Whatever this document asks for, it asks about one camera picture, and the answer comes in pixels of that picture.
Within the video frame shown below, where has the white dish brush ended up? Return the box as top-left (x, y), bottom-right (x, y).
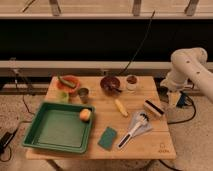
top-left (118, 113), bottom-right (148, 149)

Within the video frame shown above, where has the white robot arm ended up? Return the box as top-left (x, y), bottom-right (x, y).
top-left (160, 47), bottom-right (213, 103)

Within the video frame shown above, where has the wooden block brush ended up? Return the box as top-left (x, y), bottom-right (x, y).
top-left (144, 100), bottom-right (164, 117)

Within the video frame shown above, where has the green plastic tray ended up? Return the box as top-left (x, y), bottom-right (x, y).
top-left (23, 102), bottom-right (95, 154)

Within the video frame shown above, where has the dark red bowl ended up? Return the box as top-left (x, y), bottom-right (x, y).
top-left (100, 76), bottom-right (120, 96)

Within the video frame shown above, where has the metal cup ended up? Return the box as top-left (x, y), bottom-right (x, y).
top-left (78, 87), bottom-right (89, 104)

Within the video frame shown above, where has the white jar with contents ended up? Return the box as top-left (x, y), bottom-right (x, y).
top-left (126, 75), bottom-right (138, 91)

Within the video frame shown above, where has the yellow corn cob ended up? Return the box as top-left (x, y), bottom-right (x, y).
top-left (115, 99), bottom-right (128, 117)

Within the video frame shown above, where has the yellow peach fruit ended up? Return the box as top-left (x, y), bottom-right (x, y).
top-left (79, 109), bottom-right (91, 122)

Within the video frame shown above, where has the green cucumber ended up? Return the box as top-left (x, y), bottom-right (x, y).
top-left (58, 76), bottom-right (76, 88)

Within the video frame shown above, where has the wooden table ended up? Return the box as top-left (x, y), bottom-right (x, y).
top-left (26, 76), bottom-right (176, 160)

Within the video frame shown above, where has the light green cup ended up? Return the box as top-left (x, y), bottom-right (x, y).
top-left (57, 91), bottom-right (69, 103)

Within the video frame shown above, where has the teal sponge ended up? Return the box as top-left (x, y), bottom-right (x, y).
top-left (98, 127), bottom-right (117, 150)

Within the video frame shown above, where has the blue box on floor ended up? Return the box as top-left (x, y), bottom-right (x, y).
top-left (168, 92), bottom-right (184, 108)

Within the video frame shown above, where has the black power adapter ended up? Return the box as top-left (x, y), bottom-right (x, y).
top-left (0, 132), bottom-right (13, 154)

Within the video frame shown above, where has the black cable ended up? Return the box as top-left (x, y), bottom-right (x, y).
top-left (117, 9), bottom-right (156, 77)

